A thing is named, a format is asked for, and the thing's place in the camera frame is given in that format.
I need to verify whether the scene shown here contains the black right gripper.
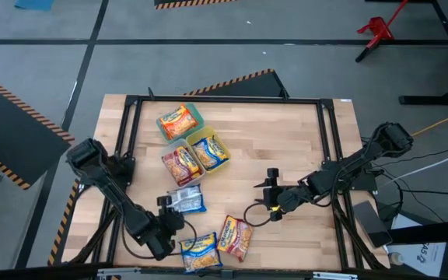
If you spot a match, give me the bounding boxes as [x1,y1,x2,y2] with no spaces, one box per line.
[253,167,299,223]

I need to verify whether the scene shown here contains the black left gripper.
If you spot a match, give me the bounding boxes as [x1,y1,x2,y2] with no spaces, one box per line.
[154,195,187,244]

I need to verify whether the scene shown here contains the blue noodle pack silver back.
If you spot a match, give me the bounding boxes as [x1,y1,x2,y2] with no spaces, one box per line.
[167,184,208,215]

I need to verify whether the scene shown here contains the red Maruchan noodle pack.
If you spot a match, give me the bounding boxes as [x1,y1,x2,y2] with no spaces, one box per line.
[161,146,204,187]
[215,215,254,263]

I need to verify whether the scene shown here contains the blue Maruchan noodle pack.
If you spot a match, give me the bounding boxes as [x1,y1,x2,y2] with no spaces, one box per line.
[179,232,224,273]
[191,135,229,171]

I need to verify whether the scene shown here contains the orange Maruchan noodle pack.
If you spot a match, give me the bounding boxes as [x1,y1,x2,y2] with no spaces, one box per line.
[158,103,200,140]

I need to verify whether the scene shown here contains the clear plastic container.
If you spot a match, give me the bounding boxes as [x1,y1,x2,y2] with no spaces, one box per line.
[159,138,206,189]

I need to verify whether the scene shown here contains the yellow plastic container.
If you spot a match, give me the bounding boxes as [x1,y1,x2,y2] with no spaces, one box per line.
[184,125,232,172]

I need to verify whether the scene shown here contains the green plastic container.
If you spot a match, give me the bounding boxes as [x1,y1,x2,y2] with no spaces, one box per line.
[156,102,205,142]

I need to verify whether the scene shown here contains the black bar silver brackets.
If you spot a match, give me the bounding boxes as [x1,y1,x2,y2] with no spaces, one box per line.
[97,266,359,280]

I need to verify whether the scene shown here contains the hazard tape strip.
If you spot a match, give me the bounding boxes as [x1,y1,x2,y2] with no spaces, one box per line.
[47,177,82,268]

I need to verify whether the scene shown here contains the triangular black hazard-striped mat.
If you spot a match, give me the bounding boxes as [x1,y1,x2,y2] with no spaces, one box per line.
[184,68,290,99]

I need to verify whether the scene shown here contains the black flat phone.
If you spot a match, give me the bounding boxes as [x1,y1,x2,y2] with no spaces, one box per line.
[352,200,394,250]

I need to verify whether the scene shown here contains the white printed paper box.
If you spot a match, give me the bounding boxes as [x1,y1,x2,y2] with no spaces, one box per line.
[386,213,448,278]

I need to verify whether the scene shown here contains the black horizontal beam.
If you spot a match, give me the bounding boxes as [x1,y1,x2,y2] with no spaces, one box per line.
[387,217,448,245]

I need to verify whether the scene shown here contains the large black hazard-striped mat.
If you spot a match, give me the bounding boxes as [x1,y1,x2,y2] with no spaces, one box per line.
[0,68,75,191]

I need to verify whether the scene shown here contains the red floor stand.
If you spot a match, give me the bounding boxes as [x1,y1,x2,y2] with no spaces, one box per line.
[355,0,410,63]

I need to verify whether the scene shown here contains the small black hazard-striped mat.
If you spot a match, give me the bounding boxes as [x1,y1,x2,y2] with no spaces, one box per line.
[153,0,237,11]

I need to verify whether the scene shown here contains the blue floor mat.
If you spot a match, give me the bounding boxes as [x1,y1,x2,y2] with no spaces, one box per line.
[13,0,56,12]

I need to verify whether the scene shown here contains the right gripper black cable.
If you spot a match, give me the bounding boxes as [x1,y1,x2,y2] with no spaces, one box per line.
[243,201,275,229]

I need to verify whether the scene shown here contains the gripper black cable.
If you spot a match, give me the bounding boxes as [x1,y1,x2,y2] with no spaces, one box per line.
[121,219,198,261]
[243,201,275,229]

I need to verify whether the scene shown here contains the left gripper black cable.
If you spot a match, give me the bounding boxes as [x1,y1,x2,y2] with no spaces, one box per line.
[121,219,198,261]

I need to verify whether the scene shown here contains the black aluminium table frame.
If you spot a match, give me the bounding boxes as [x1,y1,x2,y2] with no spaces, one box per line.
[62,87,390,273]

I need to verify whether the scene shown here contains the black floor cables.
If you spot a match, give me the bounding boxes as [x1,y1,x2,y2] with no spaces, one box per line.
[371,143,448,225]

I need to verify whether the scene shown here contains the white cable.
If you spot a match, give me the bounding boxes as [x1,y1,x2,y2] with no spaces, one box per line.
[379,144,448,187]

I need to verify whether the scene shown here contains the yellow power cable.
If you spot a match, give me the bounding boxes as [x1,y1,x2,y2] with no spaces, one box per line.
[411,107,448,138]

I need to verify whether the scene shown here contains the black desk frame legs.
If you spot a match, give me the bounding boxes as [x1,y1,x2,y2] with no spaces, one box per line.
[366,0,448,106]

